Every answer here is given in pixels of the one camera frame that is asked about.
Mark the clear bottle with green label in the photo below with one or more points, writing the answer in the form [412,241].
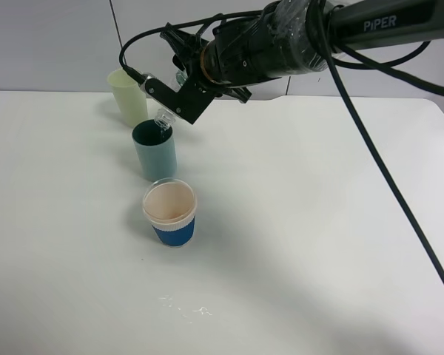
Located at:
[164,117]

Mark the pale yellow-green plastic cup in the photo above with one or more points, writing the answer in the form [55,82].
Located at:
[131,101]

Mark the blue sleeved paper cup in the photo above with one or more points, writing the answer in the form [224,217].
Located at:
[170,206]

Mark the teal blue plastic cup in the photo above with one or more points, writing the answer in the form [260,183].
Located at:
[155,148]

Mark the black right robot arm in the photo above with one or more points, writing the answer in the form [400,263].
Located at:
[284,39]

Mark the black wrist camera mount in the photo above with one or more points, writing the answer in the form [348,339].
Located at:
[188,103]

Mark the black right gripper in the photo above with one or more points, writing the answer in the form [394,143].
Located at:
[239,56]

